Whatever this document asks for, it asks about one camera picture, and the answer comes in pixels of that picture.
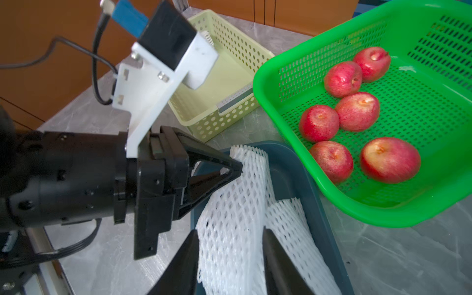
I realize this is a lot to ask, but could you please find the green plastic mesh basket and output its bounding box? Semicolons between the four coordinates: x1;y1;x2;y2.
253;1;472;227

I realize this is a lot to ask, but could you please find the netted apple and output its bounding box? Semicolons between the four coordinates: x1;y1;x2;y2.
353;47;392;82
335;92;380;132
309;141;354;184
324;61;363;98

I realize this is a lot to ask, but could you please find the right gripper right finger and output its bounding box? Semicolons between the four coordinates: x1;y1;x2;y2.
263;228;314;295

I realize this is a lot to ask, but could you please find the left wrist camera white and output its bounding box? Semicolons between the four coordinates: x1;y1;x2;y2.
100;0;220;159

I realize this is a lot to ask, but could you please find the white foam net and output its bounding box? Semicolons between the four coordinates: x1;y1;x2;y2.
196;145;275;295
265;198;341;295

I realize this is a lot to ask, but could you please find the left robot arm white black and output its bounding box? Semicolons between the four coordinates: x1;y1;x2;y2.
1;111;243;260

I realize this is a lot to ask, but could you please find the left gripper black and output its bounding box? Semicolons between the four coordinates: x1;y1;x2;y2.
113;126;243;260

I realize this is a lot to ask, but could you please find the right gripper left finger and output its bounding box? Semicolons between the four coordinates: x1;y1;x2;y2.
148;229;199;295

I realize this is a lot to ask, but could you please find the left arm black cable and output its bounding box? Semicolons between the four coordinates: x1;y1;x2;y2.
0;14;119;106

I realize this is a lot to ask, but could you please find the dark teal plastic tray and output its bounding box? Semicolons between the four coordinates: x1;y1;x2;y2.
190;141;355;295

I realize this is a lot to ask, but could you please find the cream perforated plastic basket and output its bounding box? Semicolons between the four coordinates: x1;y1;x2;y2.
168;10;274;142

